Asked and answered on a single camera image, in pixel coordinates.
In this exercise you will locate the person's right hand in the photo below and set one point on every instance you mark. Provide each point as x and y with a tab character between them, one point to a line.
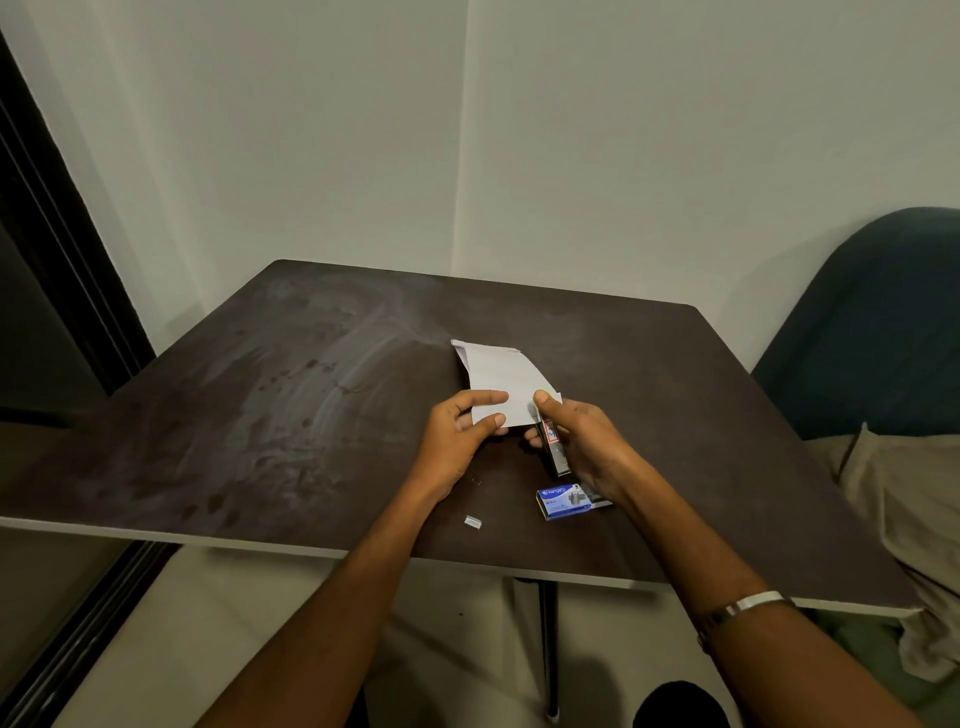
596	450

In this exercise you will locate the person's left hand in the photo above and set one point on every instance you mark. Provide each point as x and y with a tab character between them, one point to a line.
446	450

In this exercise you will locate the person's right thumb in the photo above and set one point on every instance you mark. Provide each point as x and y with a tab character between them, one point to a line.
551	409

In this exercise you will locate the person's left thumb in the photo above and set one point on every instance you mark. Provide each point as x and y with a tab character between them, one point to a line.
491	423

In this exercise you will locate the black stapler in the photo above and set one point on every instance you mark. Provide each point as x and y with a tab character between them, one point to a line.
557	454

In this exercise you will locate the white paper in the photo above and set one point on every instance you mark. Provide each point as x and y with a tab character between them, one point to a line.
501	375

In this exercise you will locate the person's left forearm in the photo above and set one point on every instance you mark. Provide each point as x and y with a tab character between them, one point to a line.
337	607

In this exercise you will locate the person's right forearm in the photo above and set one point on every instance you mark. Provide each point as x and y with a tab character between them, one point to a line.
735	622

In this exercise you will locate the blue staple box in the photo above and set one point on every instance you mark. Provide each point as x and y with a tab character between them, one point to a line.
559	504

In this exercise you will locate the black table leg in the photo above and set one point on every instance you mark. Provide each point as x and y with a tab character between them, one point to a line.
550	645

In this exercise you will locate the dark teal chair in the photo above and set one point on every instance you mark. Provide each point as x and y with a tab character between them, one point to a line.
870	337

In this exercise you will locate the person's dark trouser leg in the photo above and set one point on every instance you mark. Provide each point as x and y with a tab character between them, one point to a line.
681	709

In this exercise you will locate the beige cloth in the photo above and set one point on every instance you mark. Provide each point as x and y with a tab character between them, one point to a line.
904	510

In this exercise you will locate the black door frame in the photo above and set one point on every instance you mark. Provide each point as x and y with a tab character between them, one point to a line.
67	285

